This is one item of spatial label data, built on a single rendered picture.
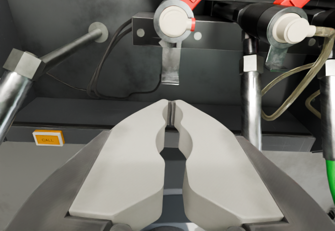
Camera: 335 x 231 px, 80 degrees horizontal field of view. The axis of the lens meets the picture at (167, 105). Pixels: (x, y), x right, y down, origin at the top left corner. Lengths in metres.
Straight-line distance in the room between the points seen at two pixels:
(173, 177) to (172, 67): 0.65
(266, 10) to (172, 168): 0.71
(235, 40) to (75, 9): 0.31
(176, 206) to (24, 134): 0.50
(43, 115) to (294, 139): 0.52
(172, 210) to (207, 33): 0.59
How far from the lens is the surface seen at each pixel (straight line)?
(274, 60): 0.18
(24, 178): 2.32
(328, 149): 0.24
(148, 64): 0.46
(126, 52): 0.46
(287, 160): 2.06
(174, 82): 0.15
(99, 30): 0.45
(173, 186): 0.76
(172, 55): 0.16
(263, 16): 0.18
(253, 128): 0.20
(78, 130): 0.43
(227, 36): 0.30
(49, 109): 0.52
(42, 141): 0.46
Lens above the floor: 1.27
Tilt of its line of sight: 61 degrees down
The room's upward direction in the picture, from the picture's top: 179 degrees clockwise
